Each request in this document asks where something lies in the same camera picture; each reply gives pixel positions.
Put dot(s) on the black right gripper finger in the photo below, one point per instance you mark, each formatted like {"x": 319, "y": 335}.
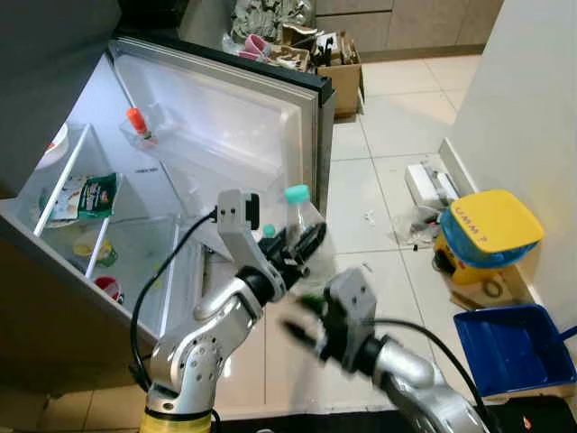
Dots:
{"x": 310, "y": 307}
{"x": 305, "y": 337}

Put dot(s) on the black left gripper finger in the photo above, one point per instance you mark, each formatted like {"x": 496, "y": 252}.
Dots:
{"x": 290, "y": 241}
{"x": 314, "y": 248}

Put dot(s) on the clear bottle teal cap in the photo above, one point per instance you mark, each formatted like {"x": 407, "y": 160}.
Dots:
{"x": 269, "y": 231}
{"x": 302, "y": 209}

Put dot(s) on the large silver fridge door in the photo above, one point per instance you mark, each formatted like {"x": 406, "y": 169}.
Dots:
{"x": 225, "y": 126}

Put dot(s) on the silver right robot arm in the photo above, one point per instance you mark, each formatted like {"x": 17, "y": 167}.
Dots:
{"x": 415, "y": 379}

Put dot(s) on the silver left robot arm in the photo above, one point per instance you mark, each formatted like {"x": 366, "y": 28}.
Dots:
{"x": 194, "y": 352}

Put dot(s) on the silver fridge body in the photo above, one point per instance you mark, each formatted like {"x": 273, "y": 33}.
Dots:
{"x": 144, "y": 234}

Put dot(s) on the small stick of debris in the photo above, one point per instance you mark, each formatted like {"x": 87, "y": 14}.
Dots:
{"x": 365, "y": 268}

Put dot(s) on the white paper scrap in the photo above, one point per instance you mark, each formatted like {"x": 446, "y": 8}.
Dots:
{"x": 370, "y": 216}

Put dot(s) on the clear plastic bag litter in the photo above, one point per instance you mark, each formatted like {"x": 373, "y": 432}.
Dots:
{"x": 419, "y": 225}

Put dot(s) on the white flat box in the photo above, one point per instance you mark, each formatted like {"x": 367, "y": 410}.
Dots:
{"x": 419, "y": 185}

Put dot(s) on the grey pipe fitting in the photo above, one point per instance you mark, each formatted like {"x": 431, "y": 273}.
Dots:
{"x": 444, "y": 185}

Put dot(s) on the printed cardboard box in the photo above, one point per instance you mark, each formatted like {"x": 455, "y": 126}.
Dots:
{"x": 347, "y": 90}

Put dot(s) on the small red container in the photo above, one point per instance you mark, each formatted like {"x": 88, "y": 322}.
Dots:
{"x": 110, "y": 289}

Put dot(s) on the blue bin liner bag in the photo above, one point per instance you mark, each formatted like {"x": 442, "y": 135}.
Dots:
{"x": 487, "y": 257}

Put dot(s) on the yellow green food pack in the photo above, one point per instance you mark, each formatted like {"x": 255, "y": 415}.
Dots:
{"x": 101, "y": 254}

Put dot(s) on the flat cardboard sheet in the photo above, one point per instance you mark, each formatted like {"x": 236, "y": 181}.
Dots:
{"x": 505, "y": 293}

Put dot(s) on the yellow pedal bin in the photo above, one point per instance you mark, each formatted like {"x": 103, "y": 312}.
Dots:
{"x": 491, "y": 216}

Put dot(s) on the plain cardboard box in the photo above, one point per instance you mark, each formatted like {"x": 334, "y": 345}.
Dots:
{"x": 297, "y": 59}

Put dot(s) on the blue dustpan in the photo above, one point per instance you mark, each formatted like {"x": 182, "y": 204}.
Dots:
{"x": 514, "y": 352}

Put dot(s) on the green white food packet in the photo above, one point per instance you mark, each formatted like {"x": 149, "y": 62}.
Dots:
{"x": 90, "y": 198}

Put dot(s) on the pink cups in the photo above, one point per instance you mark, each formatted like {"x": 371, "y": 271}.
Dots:
{"x": 255, "y": 47}

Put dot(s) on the grey crumpled bag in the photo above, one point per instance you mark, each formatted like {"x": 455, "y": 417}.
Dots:
{"x": 270, "y": 18}

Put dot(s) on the grey kitchen drawer cabinets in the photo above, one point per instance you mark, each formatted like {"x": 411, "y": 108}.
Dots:
{"x": 415, "y": 27}

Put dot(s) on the white bowl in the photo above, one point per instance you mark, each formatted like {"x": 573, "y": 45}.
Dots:
{"x": 56, "y": 144}

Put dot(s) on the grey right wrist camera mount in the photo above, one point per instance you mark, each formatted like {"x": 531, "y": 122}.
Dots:
{"x": 353, "y": 302}

